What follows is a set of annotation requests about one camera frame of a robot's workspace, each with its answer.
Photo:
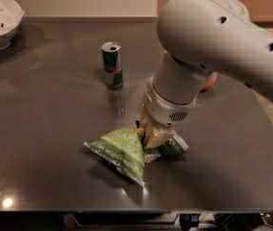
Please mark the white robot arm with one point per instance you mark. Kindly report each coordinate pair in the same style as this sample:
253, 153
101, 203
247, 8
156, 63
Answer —
201, 38

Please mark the blue silver energy drink can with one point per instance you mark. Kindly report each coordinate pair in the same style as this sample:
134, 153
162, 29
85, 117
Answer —
112, 65

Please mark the red apple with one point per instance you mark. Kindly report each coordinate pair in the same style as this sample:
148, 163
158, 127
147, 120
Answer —
210, 83

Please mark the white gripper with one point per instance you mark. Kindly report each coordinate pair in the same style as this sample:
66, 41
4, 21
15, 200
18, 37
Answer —
165, 111

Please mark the green jalapeno chip bag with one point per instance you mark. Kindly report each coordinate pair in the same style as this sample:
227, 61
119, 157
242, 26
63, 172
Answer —
123, 149

